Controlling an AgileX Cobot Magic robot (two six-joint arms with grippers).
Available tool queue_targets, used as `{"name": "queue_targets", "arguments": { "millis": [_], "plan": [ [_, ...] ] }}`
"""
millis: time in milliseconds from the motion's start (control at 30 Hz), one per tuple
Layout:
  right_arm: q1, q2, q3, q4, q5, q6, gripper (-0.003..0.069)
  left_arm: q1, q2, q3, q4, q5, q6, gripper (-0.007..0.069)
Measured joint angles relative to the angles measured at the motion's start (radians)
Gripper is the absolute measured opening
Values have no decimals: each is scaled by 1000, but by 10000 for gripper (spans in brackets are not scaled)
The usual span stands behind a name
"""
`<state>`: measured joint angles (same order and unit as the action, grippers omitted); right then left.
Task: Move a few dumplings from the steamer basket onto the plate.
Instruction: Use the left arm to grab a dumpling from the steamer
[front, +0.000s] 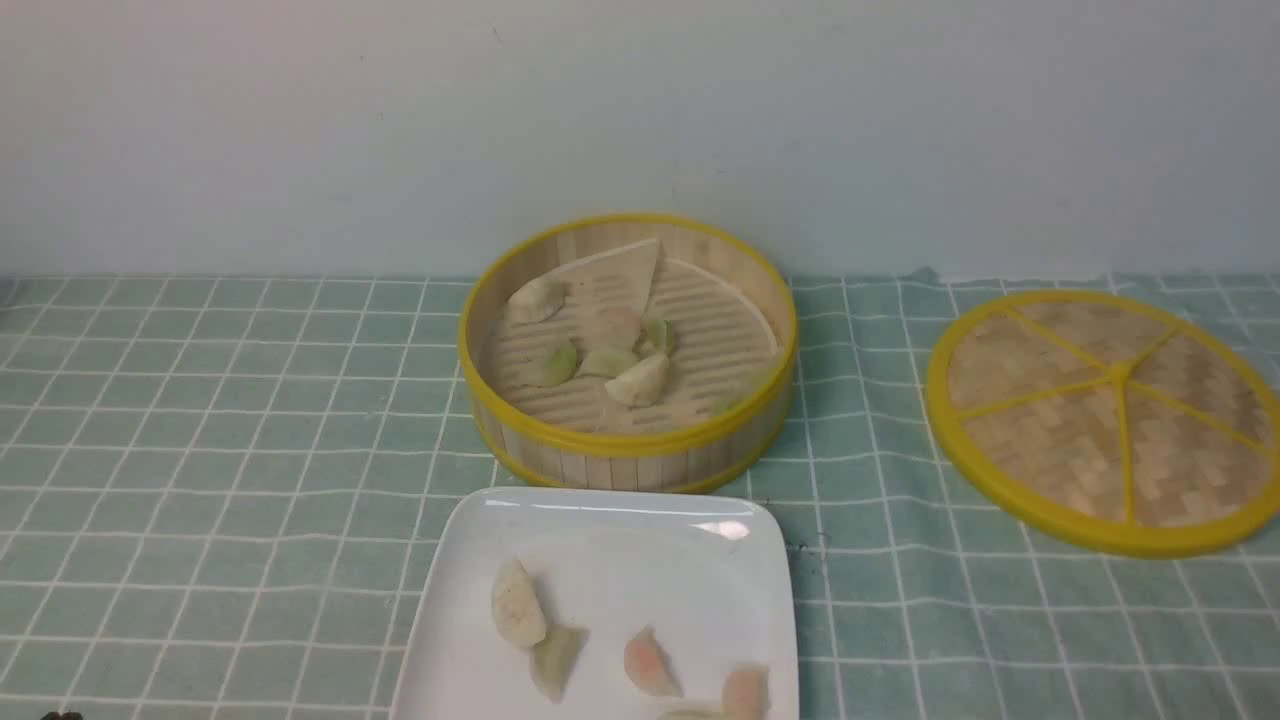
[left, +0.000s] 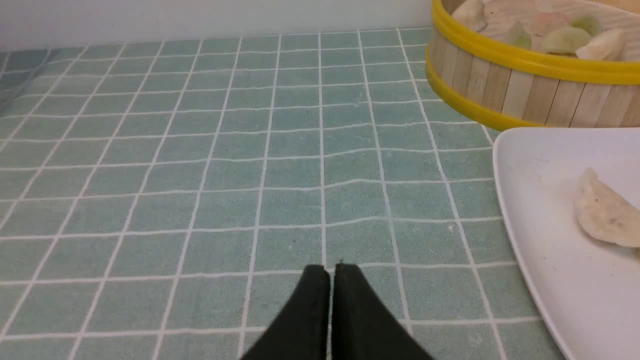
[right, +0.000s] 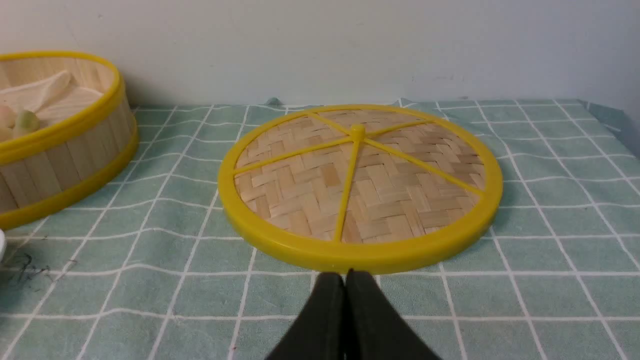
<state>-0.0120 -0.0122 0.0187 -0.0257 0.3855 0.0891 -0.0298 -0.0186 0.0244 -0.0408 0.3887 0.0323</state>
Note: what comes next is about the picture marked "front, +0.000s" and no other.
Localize green checkered tablecloth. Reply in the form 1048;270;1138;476
1;270;1279;719

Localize white dumpling in steamer front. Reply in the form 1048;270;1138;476
604;354;671;407

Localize yellow rimmed bamboo steamer basket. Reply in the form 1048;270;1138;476
458;213;799;493

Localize yellow rimmed bamboo steamer lid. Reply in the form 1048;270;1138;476
924;290;1279;559

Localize pink dumpling in steamer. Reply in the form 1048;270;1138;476
593;307;644;351

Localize small green dumpling in steamer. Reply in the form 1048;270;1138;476
640;316;678;357

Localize green dumpling on plate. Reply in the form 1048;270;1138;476
529;623;590;705

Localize white dumpling in steamer back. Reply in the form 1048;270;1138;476
506;275;567;325

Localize pink dumpling on plate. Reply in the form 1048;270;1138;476
623;625;684;698

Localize white square plate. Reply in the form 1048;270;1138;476
389;487;800;719

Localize pink dumpling at plate edge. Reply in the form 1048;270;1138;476
721;664;771;720

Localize white dumpling on plate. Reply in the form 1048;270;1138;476
490;556;548;650

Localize pale green dumpling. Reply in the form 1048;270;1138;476
526;337;579;388

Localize white steamer liner paper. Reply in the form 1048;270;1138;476
512;225;794;369

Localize white dumpling in steamer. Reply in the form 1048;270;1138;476
506;275;567;325
604;354;671;407

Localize light green dumpling in steamer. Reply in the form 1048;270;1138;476
577;345;640;379

